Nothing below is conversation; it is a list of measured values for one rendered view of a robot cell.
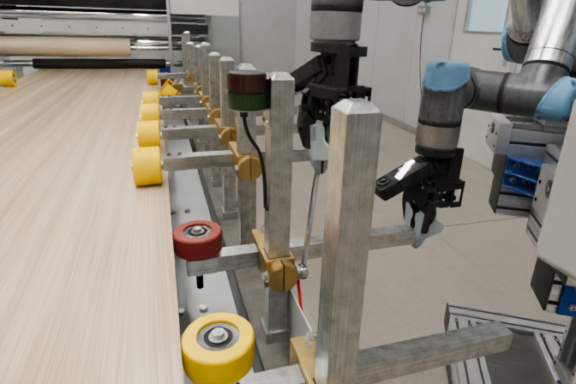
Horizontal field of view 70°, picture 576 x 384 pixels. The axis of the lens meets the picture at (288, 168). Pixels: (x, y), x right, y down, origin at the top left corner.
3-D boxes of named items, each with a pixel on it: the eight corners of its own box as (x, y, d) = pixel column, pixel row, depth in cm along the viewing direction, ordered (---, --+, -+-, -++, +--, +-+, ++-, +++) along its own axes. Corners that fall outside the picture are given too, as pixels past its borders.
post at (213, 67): (222, 192, 145) (219, 51, 129) (224, 195, 142) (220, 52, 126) (213, 193, 144) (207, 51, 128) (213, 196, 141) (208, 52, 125)
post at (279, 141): (281, 331, 77) (288, 70, 61) (286, 345, 74) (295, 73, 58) (263, 334, 76) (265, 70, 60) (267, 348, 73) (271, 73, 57)
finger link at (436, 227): (443, 252, 81) (451, 210, 78) (417, 256, 80) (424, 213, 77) (434, 244, 84) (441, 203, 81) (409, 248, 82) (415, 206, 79)
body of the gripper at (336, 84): (333, 131, 59) (339, 45, 55) (297, 120, 66) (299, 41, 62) (369, 125, 64) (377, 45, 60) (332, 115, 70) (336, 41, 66)
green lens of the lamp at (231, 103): (263, 102, 63) (263, 87, 62) (273, 110, 57) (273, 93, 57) (224, 103, 61) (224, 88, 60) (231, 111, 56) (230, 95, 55)
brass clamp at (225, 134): (233, 134, 121) (233, 117, 120) (243, 147, 109) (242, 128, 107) (213, 135, 119) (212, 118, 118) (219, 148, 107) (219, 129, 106)
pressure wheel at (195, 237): (219, 271, 76) (218, 214, 72) (226, 297, 69) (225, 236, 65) (175, 277, 74) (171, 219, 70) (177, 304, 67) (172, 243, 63)
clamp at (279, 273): (276, 249, 79) (277, 225, 78) (297, 291, 67) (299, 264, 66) (248, 253, 78) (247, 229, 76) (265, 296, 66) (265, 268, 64)
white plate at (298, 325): (274, 297, 84) (275, 255, 81) (321, 404, 61) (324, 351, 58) (272, 297, 84) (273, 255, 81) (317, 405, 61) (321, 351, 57)
